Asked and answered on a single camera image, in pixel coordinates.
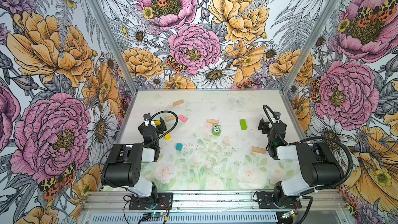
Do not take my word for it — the natural wood block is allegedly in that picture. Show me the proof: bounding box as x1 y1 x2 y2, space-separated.
251 146 267 154
165 115 176 121
207 119 219 124
173 100 184 106

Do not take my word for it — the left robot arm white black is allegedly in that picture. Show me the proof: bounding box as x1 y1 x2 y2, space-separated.
101 114 167 209

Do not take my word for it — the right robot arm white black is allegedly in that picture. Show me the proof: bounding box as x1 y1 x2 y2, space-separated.
258 118 347 208

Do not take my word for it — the green wood block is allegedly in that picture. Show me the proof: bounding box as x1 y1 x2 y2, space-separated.
239 119 247 130

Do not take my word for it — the pink wood block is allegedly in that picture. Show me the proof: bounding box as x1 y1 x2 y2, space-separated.
178 115 188 122

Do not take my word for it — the yellow small cube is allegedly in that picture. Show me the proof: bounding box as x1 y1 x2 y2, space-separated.
164 133 171 140

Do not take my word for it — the teal small cube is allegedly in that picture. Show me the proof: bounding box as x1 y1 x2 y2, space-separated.
176 143 183 151

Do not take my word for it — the green owl number toy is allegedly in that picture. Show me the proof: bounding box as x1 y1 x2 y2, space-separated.
212 125 221 136

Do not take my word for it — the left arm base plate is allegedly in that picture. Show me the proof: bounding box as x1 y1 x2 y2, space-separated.
128 192 174 211

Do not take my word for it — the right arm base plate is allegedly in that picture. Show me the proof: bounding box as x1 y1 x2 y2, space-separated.
253 191 302 209

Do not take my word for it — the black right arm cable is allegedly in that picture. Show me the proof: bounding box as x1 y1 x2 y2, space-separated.
263 105 353 190

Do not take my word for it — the aluminium front rail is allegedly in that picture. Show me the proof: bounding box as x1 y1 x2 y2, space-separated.
79 190 355 224

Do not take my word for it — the left aluminium corner post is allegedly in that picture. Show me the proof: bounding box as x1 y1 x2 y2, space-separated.
87 0 138 96

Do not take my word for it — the aluminium corner post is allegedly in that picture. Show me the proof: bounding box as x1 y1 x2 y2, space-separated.
282 0 341 95
87 0 138 96

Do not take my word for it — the right aluminium corner post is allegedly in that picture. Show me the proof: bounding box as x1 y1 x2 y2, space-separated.
282 0 341 95

